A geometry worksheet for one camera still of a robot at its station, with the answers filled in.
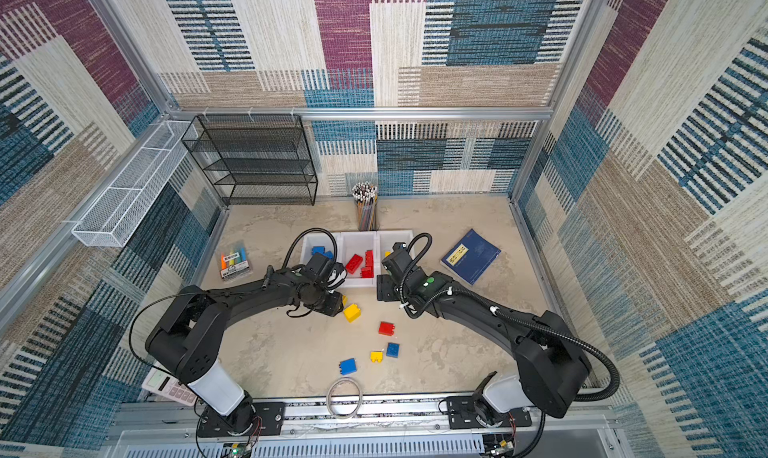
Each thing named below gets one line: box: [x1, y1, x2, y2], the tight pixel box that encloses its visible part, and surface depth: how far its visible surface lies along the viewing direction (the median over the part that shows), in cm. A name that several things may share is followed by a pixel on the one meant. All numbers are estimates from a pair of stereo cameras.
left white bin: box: [301, 232, 335, 268], surface depth 85 cm
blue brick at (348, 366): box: [339, 358, 357, 376], surface depth 83 cm
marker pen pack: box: [220, 247, 249, 279], surface depth 104 cm
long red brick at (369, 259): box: [365, 250, 375, 271], surface depth 103 cm
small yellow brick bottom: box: [370, 351, 385, 363], surface depth 84 cm
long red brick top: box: [345, 253, 363, 275], surface depth 101 cm
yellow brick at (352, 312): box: [343, 304, 361, 323], surface depth 91 cm
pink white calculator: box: [142, 366, 198, 407], surface depth 78 cm
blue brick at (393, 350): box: [386, 342, 400, 358], surface depth 85 cm
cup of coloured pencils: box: [351, 182, 379, 231], surface depth 101 cm
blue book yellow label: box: [440, 228, 502, 286], surface depth 104 cm
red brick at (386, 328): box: [378, 321, 395, 336], surface depth 89 cm
